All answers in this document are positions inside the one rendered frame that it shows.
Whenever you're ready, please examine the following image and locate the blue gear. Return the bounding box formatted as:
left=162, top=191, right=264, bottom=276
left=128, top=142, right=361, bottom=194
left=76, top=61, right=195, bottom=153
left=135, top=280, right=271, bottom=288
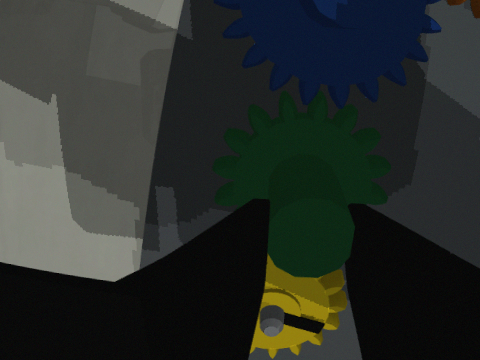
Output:
left=213, top=0, right=441, bottom=109

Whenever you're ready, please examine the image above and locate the grey flat board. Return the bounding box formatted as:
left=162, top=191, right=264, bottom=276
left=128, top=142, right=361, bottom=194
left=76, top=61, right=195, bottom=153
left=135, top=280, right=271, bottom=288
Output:
left=140, top=0, right=480, bottom=360

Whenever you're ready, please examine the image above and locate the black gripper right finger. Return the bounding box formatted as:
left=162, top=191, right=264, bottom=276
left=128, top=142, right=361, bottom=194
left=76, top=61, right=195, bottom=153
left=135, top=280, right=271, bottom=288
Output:
left=344, top=204, right=480, bottom=360

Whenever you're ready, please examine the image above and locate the yellow gear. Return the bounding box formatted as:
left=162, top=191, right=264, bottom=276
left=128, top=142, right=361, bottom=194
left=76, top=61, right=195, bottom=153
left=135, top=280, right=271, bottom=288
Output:
left=251, top=253, right=348, bottom=359

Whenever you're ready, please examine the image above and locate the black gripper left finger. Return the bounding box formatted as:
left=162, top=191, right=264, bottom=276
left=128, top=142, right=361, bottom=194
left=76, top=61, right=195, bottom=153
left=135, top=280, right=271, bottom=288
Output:
left=0, top=197, right=271, bottom=360

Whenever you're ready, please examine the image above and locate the dark green gear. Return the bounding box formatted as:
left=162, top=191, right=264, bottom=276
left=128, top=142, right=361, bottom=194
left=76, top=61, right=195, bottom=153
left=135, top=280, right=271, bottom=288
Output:
left=212, top=91, right=391, bottom=279

